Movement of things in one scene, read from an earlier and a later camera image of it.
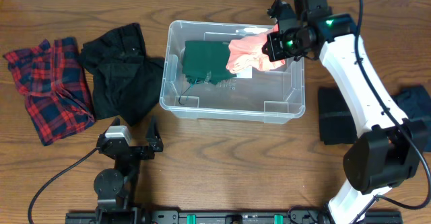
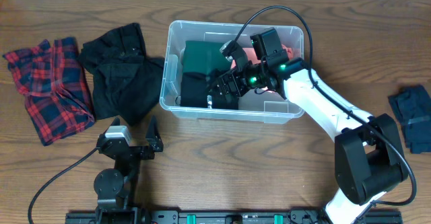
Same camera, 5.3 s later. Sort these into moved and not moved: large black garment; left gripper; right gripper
Moved: right gripper
Not moved: left gripper; large black garment
